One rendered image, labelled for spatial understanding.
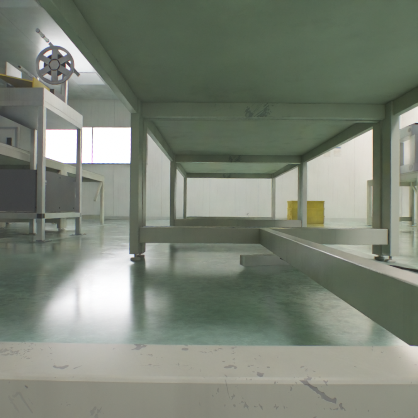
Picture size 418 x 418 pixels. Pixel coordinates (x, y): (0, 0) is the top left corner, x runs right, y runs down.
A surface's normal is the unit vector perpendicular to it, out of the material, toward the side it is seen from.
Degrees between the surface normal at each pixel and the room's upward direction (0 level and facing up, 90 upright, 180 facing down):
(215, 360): 0
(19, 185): 90
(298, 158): 90
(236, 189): 90
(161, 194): 90
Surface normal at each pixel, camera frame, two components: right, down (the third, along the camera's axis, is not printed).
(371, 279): -1.00, -0.01
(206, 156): 0.00, 0.00
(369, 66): -0.01, 1.00
